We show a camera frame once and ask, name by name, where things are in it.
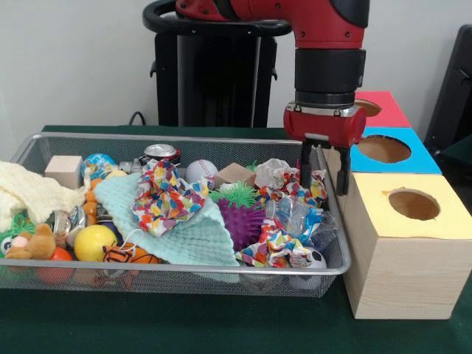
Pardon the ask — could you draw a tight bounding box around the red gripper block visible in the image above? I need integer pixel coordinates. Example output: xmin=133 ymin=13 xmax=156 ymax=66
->
xmin=283 ymin=103 xmax=367 ymax=196

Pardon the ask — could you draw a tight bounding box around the green spiky ball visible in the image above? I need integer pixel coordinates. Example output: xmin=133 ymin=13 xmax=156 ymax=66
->
xmin=209 ymin=182 xmax=259 ymax=209

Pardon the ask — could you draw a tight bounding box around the colourful patterned cloth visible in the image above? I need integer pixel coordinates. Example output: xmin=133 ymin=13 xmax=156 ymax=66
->
xmin=131 ymin=161 xmax=209 ymax=238
xmin=254 ymin=159 xmax=327 ymax=211
xmin=237 ymin=221 xmax=314 ymax=268

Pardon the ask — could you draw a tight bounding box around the shallow clear mesh bin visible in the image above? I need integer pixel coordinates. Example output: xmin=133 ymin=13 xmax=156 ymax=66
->
xmin=0 ymin=131 xmax=351 ymax=299

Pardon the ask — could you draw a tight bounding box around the wooden three-hole box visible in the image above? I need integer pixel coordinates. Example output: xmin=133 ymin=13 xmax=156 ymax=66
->
xmin=317 ymin=89 xmax=472 ymax=320

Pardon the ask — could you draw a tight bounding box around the purple spiky ball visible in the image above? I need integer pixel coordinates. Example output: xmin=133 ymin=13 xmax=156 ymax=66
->
xmin=218 ymin=198 xmax=268 ymax=251

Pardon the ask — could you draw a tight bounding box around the small soccer ball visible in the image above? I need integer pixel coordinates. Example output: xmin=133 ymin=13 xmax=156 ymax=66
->
xmin=288 ymin=249 xmax=327 ymax=292

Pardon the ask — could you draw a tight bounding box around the white baseball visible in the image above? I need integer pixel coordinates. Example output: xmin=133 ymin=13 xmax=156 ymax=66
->
xmin=186 ymin=159 xmax=219 ymax=185

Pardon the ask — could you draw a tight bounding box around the black chair back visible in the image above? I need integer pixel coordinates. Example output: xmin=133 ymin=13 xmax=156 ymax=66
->
xmin=424 ymin=24 xmax=472 ymax=174

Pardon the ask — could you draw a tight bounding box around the mint green cloth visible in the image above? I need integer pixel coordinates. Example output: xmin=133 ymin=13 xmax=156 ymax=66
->
xmin=93 ymin=173 xmax=240 ymax=268

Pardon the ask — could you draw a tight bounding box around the dark green table cloth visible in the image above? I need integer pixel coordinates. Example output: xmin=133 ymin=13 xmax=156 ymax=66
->
xmin=0 ymin=124 xmax=472 ymax=354

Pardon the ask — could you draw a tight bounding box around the blue globe ball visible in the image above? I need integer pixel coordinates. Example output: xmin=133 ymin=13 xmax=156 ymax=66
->
xmin=81 ymin=153 xmax=117 ymax=182

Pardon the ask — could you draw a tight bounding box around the yellow ball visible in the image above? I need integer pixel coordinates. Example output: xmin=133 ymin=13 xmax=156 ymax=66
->
xmin=73 ymin=225 xmax=117 ymax=263

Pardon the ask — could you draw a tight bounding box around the cream yellow cloth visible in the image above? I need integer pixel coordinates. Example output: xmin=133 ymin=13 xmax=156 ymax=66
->
xmin=0 ymin=162 xmax=88 ymax=233

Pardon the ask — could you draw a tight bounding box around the brown plush bear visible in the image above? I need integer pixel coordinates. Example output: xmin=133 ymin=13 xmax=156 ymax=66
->
xmin=4 ymin=223 xmax=56 ymax=260

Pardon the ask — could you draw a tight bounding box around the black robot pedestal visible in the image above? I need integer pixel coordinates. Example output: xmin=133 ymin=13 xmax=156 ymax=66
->
xmin=142 ymin=0 xmax=297 ymax=128

